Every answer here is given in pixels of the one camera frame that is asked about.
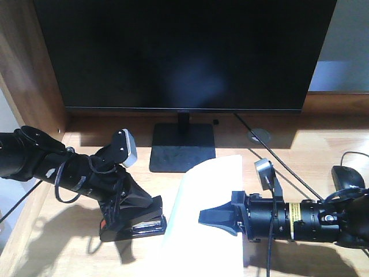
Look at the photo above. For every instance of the brown wooden desk side panel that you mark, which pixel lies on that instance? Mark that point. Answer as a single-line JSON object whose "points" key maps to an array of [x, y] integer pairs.
{"points": [[27, 78]]}

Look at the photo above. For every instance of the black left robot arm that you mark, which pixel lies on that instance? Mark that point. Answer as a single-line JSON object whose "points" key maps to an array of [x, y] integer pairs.
{"points": [[17, 152]]}

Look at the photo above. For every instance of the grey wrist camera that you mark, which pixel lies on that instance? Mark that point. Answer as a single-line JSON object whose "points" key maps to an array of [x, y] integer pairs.
{"points": [[124, 149], [267, 178]]}

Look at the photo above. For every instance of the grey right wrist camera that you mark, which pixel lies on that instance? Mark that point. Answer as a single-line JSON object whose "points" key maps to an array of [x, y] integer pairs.
{"points": [[267, 178]]}

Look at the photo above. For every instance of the black stapler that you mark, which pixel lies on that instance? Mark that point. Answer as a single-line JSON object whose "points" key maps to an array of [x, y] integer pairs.
{"points": [[136, 228]]}

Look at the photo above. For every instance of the grey desk cable grommet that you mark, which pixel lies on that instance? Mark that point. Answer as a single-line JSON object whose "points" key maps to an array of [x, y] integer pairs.
{"points": [[257, 133]]}

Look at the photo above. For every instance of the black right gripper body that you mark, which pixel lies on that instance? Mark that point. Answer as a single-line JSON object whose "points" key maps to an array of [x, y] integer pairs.
{"points": [[256, 214]]}

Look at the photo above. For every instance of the white paper sheets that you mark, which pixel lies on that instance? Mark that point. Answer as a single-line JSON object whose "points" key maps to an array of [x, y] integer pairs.
{"points": [[202, 237]]}

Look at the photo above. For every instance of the black computer monitor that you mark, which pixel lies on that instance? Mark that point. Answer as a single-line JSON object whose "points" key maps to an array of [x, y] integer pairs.
{"points": [[184, 57]]}

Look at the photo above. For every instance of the black computer mouse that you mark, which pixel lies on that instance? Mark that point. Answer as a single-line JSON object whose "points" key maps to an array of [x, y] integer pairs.
{"points": [[346, 177]]}

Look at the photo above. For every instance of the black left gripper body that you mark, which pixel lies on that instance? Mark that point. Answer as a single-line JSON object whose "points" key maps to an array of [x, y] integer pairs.
{"points": [[96, 176]]}

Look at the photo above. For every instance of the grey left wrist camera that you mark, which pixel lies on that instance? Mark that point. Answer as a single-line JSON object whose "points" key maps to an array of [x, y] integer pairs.
{"points": [[124, 149]]}

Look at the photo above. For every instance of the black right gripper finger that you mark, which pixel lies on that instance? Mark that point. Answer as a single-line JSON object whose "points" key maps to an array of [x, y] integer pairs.
{"points": [[224, 217]]}

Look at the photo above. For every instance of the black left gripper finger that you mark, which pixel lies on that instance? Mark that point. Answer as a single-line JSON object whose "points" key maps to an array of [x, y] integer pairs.
{"points": [[136, 203], [110, 209]]}

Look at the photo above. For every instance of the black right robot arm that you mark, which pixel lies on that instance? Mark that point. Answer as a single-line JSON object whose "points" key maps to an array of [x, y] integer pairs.
{"points": [[341, 218]]}

